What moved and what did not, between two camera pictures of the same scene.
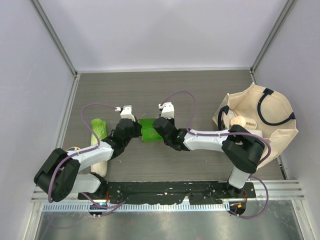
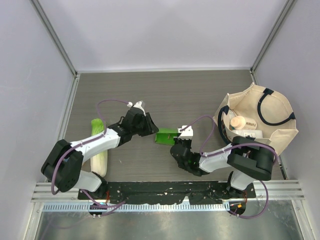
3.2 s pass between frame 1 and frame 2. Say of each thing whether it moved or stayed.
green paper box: moved
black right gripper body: moved
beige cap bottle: stayed
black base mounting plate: stayed
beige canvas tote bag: stayed
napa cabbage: stayed
